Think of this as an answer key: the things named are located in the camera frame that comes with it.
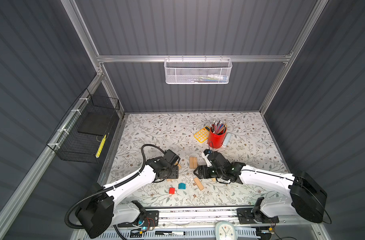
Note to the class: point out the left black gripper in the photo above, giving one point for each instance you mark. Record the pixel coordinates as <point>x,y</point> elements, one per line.
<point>175,172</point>

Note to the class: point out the yellow calculator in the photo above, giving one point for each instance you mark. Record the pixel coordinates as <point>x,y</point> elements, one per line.
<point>202,135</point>

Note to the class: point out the white alarm clock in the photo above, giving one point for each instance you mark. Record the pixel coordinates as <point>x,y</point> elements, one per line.
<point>225,231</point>

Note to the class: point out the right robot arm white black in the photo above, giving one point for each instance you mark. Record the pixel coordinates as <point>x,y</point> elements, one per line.
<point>300,195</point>

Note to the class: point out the black foam pad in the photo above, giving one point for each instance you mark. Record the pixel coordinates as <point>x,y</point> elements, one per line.
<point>95,124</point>

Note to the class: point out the teal block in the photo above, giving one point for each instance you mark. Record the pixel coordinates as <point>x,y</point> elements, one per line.
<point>182,186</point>

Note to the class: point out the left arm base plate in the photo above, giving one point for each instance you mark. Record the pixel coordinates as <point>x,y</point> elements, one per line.
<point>149,219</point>

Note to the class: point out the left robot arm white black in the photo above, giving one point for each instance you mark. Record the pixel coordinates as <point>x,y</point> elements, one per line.
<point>102,206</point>

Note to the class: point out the markers in white basket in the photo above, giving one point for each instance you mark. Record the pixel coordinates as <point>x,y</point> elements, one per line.
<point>216,79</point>

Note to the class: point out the black wire mesh basket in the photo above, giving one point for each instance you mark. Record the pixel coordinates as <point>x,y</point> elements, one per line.
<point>69,145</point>

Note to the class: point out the light blue eraser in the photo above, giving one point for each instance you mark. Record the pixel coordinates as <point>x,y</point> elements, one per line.
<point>226,140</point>

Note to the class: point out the yellow marker pen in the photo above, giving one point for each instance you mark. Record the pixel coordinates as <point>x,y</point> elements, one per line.
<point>101,146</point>

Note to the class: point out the bundle of pens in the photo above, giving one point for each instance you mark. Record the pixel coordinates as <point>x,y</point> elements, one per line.
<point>218,127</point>

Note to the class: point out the red pencil cup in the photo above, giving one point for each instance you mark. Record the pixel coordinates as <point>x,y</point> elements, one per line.
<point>214,140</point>

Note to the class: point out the plain wood block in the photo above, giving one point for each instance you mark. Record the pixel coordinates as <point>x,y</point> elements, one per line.
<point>194,162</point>
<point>191,163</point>
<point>198,183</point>

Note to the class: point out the white wire mesh basket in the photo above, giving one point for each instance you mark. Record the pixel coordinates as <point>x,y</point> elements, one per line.
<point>178,71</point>

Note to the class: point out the aluminium rail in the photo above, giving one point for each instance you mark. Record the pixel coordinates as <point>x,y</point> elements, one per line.
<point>185,216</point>

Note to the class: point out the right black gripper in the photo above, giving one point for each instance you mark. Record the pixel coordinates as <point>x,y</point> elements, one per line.
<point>201,168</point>

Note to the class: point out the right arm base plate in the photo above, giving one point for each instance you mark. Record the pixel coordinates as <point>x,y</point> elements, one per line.
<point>249,216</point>

